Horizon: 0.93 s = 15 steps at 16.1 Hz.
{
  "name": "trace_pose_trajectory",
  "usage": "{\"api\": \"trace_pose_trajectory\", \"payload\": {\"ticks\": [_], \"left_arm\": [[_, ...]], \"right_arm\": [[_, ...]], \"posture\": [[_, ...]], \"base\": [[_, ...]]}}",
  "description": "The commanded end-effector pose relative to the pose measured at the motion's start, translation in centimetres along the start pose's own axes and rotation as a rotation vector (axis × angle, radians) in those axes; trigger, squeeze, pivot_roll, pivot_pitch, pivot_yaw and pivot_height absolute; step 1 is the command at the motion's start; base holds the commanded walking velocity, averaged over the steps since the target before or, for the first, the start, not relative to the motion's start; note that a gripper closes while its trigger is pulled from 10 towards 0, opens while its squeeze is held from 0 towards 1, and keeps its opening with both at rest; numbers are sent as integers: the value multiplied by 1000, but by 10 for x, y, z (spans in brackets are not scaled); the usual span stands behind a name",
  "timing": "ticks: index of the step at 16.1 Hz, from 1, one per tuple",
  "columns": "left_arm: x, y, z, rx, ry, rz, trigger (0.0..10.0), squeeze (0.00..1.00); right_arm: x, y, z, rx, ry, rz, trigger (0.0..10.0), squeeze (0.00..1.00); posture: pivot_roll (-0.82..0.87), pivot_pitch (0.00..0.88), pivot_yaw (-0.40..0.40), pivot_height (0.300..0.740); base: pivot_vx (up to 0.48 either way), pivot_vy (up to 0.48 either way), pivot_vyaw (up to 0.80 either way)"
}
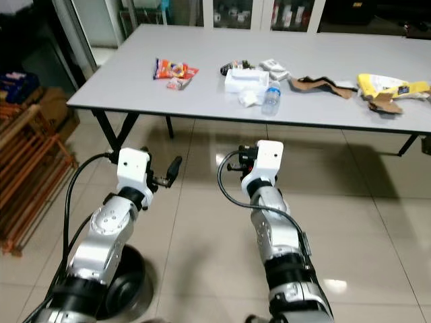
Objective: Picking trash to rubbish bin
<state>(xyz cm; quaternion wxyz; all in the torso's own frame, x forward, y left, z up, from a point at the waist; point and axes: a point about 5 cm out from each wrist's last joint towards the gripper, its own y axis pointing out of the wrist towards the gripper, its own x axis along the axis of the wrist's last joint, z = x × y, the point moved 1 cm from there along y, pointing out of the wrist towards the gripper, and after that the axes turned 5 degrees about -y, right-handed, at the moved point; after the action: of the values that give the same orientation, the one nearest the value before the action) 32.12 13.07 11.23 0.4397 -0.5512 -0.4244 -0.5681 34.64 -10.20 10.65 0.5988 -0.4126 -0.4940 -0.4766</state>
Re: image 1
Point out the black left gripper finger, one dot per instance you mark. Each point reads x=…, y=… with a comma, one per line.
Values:
x=175, y=168
x=113, y=158

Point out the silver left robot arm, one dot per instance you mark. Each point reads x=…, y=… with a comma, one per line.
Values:
x=97, y=242

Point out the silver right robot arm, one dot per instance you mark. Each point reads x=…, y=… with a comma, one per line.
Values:
x=279, y=232

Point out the crumpled white tissue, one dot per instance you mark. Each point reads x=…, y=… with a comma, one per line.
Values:
x=249, y=98

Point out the grey folding table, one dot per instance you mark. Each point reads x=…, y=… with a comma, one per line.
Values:
x=175, y=101

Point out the clear plastic water bottle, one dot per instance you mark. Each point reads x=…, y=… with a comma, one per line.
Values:
x=271, y=98

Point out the white foam tray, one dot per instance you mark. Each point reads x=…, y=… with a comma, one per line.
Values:
x=246, y=81

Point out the orange wooden rack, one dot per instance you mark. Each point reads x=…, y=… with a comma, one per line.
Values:
x=30, y=171

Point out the small pink wrapper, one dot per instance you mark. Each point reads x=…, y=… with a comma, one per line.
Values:
x=176, y=84

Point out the small black wrapper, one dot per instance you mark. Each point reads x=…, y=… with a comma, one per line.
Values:
x=233, y=66

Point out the white printed packet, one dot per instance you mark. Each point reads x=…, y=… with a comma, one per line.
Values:
x=273, y=66

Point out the red snack packet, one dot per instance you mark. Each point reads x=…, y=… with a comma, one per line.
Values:
x=174, y=68

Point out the long brown cardboard scrap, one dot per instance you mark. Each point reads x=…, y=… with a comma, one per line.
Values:
x=315, y=84

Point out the black round base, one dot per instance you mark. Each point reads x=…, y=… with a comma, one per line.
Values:
x=131, y=282

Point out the blue printed box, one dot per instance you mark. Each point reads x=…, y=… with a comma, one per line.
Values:
x=17, y=84

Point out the white glass door cabinet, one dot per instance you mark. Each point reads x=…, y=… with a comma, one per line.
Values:
x=256, y=13

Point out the short brown cardboard scrap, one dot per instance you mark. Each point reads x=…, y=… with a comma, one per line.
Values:
x=385, y=103

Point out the yellow plastic bag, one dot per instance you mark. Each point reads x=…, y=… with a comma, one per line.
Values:
x=385, y=83

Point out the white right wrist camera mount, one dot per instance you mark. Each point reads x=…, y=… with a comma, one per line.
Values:
x=266, y=161

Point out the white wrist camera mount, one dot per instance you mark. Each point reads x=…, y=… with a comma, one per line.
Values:
x=134, y=169
x=266, y=161

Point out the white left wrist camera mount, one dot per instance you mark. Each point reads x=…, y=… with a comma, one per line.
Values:
x=134, y=169

